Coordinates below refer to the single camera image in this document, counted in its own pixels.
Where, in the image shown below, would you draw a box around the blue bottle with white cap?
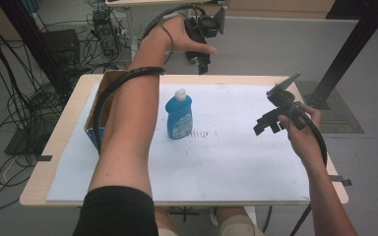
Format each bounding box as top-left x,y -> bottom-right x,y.
164,88 -> 194,141

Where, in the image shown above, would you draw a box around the black spiral-wrapped cable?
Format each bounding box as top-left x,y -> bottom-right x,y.
93,3 -> 208,155
288,101 -> 329,236

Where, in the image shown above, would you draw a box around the person's right leg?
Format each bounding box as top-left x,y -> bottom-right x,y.
216,206 -> 248,224

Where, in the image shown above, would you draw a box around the black box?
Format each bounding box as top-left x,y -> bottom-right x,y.
40,29 -> 82,67

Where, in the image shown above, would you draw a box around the person's left hand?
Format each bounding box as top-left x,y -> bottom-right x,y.
140,15 -> 218,65

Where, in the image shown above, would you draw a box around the computer tower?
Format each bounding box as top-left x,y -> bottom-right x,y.
92,8 -> 121,57

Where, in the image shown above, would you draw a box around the bundle of black floor cables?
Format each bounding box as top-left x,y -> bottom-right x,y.
0,0 -> 129,210

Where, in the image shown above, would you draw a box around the beige wooden cabinet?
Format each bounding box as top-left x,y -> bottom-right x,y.
225,0 -> 338,19

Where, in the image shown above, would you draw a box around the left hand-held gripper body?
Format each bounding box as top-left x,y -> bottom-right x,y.
183,5 -> 227,47

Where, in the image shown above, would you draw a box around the desk with white legs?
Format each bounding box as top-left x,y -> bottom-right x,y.
104,0 -> 227,68

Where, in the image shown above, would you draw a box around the blue cardboard box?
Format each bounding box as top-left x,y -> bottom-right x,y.
84,69 -> 131,154

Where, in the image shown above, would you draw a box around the person's left leg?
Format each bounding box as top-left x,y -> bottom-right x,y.
155,206 -> 180,236

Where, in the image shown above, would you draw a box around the light wooden table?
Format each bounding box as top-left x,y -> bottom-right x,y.
19,73 -> 349,207

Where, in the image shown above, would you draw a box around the black shirt sleeve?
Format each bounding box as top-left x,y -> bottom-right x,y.
72,186 -> 160,236

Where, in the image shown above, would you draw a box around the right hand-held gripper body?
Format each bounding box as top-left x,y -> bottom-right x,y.
255,72 -> 306,127

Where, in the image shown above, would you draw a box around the white table mat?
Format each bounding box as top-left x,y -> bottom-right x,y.
45,83 -> 311,203

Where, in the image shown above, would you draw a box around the beige shorts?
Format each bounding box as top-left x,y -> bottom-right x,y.
157,214 -> 266,236

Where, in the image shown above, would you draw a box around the person's leg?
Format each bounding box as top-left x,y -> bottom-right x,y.
155,206 -> 180,236
216,206 -> 248,224

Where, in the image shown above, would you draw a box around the black metal post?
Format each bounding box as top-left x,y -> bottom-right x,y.
303,0 -> 378,111

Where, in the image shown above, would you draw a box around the black floor plate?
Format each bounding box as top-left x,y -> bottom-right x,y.
4,126 -> 52,156

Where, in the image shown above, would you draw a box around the black table base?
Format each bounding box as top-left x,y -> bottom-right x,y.
168,206 -> 201,223

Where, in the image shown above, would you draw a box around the grey grid floor mat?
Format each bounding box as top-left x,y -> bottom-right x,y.
294,81 -> 365,135

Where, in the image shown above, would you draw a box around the dark metal stand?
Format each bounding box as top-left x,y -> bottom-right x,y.
0,0 -> 75,99

